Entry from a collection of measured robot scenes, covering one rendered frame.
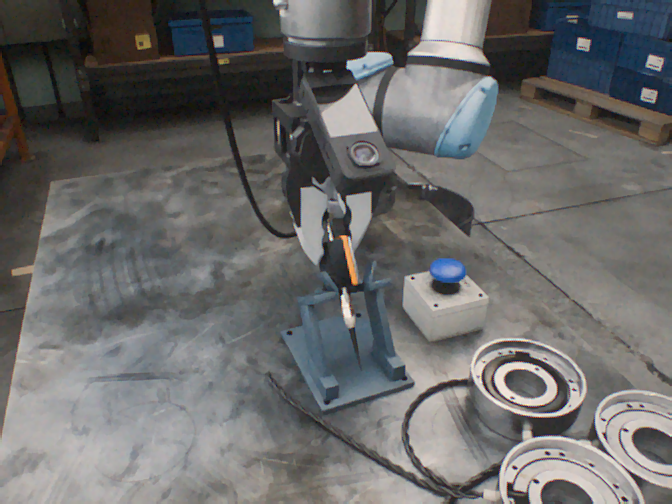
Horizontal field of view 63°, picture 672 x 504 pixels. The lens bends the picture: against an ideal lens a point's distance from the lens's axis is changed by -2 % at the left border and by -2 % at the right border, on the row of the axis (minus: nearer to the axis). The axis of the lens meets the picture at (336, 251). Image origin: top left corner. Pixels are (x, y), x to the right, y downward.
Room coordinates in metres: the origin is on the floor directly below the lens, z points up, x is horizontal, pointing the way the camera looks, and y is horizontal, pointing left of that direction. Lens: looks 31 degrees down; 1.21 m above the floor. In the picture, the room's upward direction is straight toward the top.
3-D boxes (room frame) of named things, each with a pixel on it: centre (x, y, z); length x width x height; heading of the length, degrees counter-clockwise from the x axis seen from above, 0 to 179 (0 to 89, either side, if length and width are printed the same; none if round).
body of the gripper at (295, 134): (0.50, 0.01, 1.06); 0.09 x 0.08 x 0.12; 23
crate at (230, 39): (3.86, 0.83, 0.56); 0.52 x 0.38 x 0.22; 107
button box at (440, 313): (0.53, -0.12, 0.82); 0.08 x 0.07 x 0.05; 20
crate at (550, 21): (4.80, -1.81, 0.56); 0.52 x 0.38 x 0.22; 107
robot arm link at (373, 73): (0.84, -0.03, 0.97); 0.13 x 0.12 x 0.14; 63
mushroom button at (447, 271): (0.52, -0.12, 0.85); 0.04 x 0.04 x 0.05
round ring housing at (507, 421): (0.38, -0.18, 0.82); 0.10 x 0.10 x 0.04
